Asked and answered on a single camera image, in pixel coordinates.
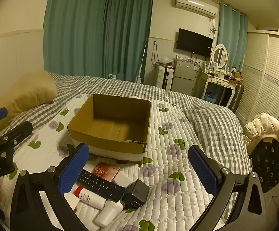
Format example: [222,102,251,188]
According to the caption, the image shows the white dressing table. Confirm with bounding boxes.
[197,70,238,109]

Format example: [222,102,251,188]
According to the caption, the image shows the white puffer jacket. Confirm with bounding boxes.
[243,113,279,157]

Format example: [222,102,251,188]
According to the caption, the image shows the white air conditioner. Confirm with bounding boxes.
[172,0,219,17]

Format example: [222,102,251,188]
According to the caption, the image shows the pink patterned box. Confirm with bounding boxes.
[91,162,121,183]

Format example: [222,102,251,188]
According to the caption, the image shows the blue basket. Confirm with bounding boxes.
[204,94,220,105]

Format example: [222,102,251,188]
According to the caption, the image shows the grey checked pillow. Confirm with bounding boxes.
[185,101,247,154]

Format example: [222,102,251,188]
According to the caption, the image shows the white mop pole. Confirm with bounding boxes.
[136,38,147,83]

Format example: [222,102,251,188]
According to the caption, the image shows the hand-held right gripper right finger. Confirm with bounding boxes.
[188,145,267,231]

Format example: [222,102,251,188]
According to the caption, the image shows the black remote control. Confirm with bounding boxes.
[76,169,125,203]

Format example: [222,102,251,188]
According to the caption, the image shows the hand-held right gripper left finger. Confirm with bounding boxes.
[10,143,90,231]

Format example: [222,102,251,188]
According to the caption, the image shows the small white box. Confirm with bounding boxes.
[112,171,133,188]

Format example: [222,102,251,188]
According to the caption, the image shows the black wall television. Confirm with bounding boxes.
[177,28,213,58]

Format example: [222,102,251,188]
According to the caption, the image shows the oval white vanity mirror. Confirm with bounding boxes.
[212,44,229,69]

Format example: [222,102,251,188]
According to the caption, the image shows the white ribbed suitcase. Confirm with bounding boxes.
[155,65,175,90]

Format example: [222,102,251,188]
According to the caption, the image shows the white case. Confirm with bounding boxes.
[64,194,80,213]

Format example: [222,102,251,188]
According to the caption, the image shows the hanging black wall cables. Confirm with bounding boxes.
[151,40,164,65]

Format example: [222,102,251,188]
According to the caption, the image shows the narrow green window curtain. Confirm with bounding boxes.
[217,2,248,73]

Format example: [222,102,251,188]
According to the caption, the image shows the silver mini fridge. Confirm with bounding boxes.
[172,59,202,98]

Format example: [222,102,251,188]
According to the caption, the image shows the black patterned garment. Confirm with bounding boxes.
[250,138,279,193]

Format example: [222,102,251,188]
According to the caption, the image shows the wide green curtain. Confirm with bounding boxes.
[43,0,110,79]

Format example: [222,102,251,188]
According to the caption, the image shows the tan pillow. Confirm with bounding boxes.
[0,71,57,137]

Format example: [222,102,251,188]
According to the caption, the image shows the cardboard box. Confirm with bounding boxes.
[67,93,152,162]

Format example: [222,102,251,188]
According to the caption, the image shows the dark suitcase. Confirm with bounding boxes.
[227,83,245,112]

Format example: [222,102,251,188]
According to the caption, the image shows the white floral quilt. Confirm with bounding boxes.
[0,94,253,231]

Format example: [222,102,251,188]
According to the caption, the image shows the black cube charger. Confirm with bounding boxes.
[120,179,150,209]

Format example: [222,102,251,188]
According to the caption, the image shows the white louvered wardrobe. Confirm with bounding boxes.
[236,30,279,126]

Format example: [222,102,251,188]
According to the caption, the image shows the white tube with red cap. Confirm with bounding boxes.
[73,186,106,210]

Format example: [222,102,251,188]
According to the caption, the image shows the white plastic cup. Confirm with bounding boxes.
[95,200,124,228]

